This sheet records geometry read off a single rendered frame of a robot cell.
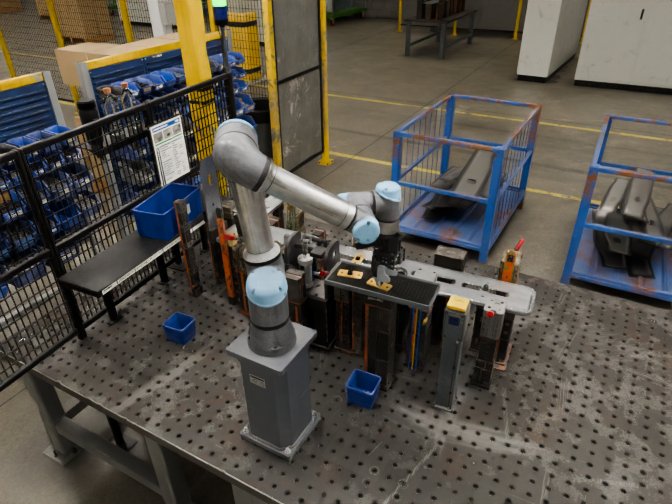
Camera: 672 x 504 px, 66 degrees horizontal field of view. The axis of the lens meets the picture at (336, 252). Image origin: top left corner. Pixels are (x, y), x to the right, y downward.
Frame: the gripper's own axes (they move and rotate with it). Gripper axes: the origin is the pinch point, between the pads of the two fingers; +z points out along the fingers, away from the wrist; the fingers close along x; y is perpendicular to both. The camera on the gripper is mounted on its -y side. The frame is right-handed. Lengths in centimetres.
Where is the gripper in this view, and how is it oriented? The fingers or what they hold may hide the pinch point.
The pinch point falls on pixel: (379, 280)
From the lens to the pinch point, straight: 174.1
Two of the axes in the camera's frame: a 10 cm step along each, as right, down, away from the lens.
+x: 5.9, -4.3, 6.9
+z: 0.1, 8.5, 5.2
